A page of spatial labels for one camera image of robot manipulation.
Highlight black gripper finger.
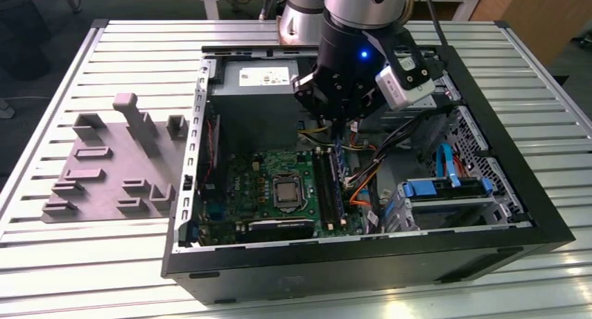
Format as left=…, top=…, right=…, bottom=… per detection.
left=340, top=89, right=386, bottom=143
left=292, top=71, right=342, bottom=143

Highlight black RAM slot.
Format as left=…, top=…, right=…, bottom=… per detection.
left=312, top=147, right=335, bottom=230

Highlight grey power supply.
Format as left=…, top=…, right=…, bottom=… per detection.
left=210, top=58, right=307, bottom=150

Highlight metal socket cover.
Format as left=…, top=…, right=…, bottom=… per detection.
left=271, top=173, right=307, bottom=211

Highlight hard disk in blue carrier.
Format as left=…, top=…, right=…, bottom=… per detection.
left=400, top=178, right=494, bottom=198

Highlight silver CPU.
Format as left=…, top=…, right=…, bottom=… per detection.
left=275, top=182, right=303, bottom=201

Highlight grey metal disk bay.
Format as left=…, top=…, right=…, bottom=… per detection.
left=398, top=180, right=515, bottom=230

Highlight green motherboard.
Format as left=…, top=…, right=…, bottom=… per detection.
left=198, top=147, right=371, bottom=245

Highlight black graphics card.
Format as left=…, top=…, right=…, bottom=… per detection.
left=235, top=217, right=316, bottom=243

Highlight grey parts rack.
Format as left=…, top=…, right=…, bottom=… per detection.
left=40, top=92, right=191, bottom=226

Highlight wooden cabinet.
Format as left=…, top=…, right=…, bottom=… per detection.
left=471, top=0, right=592, bottom=69

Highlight black PC case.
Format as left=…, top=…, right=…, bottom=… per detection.
left=159, top=44, right=578, bottom=305

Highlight black office chair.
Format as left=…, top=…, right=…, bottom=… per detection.
left=0, top=0, right=54, bottom=81

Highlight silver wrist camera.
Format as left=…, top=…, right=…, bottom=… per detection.
left=374, top=55, right=436, bottom=111

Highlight black cable bundle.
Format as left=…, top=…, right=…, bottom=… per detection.
left=370, top=105, right=452, bottom=167

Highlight black camera bracket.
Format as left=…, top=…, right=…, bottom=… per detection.
left=362, top=29, right=430, bottom=91

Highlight yellow wires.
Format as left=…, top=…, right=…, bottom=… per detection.
left=298, top=119, right=338, bottom=147

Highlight black hanging cable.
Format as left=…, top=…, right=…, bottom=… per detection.
left=259, top=0, right=282, bottom=21

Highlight black camera cable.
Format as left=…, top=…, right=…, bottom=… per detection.
left=419, top=0, right=450, bottom=74

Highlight blue flat wire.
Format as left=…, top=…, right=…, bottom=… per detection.
left=436, top=142, right=464, bottom=188

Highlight thin red wire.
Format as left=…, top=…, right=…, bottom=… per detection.
left=207, top=114, right=219, bottom=169

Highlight orange wire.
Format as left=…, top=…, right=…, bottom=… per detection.
left=347, top=173, right=379, bottom=207

